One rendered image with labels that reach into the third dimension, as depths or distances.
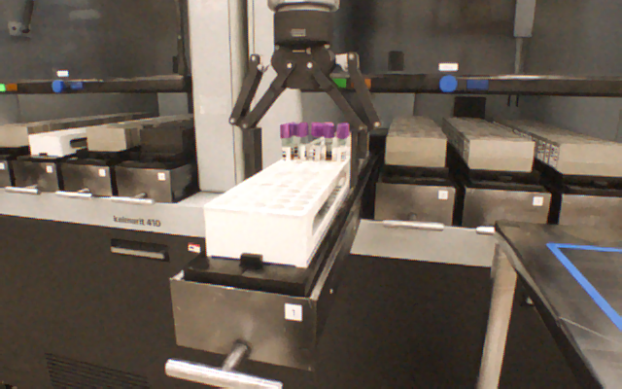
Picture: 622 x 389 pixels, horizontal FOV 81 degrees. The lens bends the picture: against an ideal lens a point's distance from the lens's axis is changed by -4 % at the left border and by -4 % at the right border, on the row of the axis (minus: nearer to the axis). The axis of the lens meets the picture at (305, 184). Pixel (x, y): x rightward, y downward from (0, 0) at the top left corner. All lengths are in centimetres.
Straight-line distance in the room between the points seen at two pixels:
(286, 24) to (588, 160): 58
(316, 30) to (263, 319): 32
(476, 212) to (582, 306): 39
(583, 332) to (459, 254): 44
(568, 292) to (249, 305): 26
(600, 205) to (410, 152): 32
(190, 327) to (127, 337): 72
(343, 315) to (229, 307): 48
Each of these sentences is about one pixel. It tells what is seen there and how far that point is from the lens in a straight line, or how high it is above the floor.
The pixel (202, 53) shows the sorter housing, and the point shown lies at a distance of 87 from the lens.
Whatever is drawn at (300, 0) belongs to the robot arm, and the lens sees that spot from 47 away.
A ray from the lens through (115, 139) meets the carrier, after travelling 100.
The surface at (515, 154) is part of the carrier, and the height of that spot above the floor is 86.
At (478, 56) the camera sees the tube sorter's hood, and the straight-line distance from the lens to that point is 76.
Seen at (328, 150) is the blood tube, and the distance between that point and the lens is 57.
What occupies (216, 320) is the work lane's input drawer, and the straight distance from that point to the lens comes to 37.
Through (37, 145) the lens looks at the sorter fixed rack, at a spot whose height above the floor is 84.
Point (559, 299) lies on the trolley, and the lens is 35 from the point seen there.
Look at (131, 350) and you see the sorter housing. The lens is 111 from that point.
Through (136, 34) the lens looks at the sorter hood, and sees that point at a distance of 94.
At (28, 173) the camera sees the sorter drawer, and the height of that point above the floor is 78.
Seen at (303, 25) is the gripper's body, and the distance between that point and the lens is 47.
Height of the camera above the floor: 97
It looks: 14 degrees down
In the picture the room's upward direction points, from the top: straight up
